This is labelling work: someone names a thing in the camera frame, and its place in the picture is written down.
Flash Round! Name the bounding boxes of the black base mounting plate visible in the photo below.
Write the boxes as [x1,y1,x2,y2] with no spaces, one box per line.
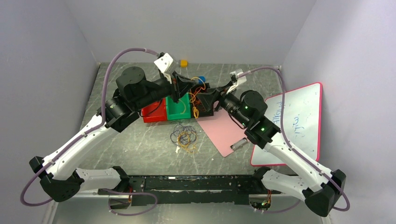
[98,175,282,207]

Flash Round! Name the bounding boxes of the purple cable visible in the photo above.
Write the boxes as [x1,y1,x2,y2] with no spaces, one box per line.
[169,123,198,148]

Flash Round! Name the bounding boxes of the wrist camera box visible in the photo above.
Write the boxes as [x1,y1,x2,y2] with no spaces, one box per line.
[226,69,247,94]
[154,53,177,84]

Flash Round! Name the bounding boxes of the yellow cable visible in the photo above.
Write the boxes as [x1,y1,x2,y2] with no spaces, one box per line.
[176,131,198,154]
[179,76,207,119]

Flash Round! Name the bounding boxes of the pink-framed whiteboard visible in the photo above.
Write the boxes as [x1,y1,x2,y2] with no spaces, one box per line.
[250,82,323,167]

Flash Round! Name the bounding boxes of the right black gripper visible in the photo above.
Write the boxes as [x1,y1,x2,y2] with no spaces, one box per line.
[196,81,250,127]

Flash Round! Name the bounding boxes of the orange cable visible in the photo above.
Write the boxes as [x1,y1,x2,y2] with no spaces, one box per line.
[190,86,208,112]

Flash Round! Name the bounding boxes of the blue cube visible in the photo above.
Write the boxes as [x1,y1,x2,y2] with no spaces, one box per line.
[197,76,205,84]

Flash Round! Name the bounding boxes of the green plastic bin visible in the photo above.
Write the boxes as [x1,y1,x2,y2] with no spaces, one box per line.
[165,94,191,120]

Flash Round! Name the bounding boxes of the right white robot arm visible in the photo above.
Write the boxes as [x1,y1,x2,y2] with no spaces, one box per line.
[197,88,351,217]

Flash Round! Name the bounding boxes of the red plastic bin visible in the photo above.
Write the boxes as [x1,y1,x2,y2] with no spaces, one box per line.
[141,99,168,123]

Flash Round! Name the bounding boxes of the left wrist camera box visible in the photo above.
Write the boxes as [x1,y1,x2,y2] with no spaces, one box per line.
[154,53,177,84]

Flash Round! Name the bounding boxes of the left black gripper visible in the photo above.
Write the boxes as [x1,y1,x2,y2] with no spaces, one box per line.
[134,70,197,110]

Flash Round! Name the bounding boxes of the yellow cube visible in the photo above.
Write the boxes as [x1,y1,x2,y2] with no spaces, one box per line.
[180,60,188,68]

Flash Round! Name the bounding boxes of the black plastic bin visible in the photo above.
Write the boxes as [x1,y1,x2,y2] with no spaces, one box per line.
[188,83,214,119]

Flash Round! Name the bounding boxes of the pink clipboard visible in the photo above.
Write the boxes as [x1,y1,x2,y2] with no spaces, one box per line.
[196,109,246,157]

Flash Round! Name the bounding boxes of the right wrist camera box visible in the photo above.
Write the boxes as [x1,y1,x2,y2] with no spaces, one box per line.
[226,69,247,94]

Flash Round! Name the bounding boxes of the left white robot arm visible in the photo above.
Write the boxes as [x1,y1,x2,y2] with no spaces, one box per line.
[30,66,198,202]

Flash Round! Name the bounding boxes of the aluminium rail frame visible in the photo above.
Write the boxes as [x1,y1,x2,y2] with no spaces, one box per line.
[72,189,303,213]

